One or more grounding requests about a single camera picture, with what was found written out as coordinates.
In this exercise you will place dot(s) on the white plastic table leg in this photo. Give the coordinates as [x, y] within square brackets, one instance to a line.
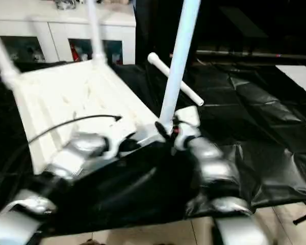
[181, 51]
[165, 69]
[3, 58]
[95, 30]

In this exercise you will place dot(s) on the white table frame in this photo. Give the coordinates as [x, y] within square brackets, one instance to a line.
[66, 84]

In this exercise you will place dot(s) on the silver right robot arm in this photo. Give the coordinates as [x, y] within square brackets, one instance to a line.
[214, 163]

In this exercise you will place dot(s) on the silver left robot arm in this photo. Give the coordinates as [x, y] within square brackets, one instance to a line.
[74, 153]

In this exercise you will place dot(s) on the black work mat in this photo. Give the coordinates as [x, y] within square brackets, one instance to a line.
[244, 127]

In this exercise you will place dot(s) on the dark robot lower body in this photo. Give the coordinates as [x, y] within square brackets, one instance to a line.
[94, 242]

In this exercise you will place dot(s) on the dark metal rod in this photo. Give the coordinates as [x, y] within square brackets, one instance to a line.
[257, 54]

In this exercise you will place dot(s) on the white flat board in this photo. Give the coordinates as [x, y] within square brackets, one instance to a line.
[301, 77]

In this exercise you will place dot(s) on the white glass-door cabinet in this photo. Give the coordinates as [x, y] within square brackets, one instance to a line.
[53, 28]

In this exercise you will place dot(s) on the small patterned ornament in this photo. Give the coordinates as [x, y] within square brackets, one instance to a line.
[65, 3]

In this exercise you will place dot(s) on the black metal stand leg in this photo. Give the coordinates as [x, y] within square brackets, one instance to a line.
[304, 218]

